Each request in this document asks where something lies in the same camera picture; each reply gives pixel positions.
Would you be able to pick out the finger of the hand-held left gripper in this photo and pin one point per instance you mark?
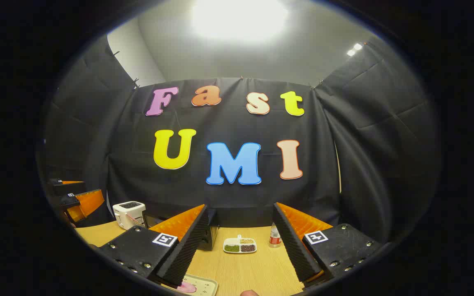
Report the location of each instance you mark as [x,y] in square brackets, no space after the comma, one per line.
[89,203]
[66,187]

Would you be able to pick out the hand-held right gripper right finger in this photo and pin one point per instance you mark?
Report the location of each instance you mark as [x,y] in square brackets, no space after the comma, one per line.
[292,246]

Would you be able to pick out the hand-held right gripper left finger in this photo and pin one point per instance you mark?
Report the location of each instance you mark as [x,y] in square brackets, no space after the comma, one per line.
[187,250]

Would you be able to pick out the black electric oven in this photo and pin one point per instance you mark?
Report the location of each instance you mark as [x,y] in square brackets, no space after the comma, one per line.
[209,234]

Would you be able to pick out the pink ham slice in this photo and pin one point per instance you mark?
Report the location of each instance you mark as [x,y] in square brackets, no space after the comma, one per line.
[187,287]

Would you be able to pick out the cream square plate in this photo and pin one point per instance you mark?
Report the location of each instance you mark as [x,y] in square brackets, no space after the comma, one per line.
[206,284]

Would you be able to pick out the clear bottle with red label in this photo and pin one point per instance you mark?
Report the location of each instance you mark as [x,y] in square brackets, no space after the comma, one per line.
[275,237]

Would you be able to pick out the white toaster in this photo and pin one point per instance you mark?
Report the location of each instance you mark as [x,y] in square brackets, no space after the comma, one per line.
[128,213]

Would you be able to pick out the white divided dish with beans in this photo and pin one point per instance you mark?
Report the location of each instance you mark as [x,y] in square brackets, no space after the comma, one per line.
[240,246]

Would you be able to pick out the small ceiling spotlights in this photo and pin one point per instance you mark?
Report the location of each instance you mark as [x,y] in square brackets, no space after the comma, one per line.
[354,49]

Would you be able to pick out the large ceiling light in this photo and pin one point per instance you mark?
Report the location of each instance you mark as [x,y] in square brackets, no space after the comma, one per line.
[239,18]

